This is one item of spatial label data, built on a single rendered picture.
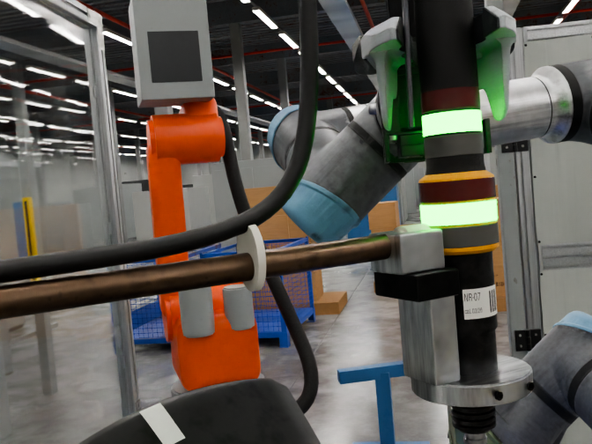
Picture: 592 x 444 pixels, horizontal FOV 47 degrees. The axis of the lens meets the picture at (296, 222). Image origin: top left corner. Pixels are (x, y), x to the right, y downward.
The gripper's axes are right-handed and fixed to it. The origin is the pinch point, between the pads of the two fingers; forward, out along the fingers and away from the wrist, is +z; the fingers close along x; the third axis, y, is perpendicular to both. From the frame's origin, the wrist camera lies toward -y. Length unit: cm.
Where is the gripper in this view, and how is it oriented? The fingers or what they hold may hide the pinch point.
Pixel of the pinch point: (443, 18)
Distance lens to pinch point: 39.2
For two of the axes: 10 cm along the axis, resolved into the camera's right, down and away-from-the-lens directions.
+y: 0.9, 9.9, 0.5
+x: -9.9, 0.8, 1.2
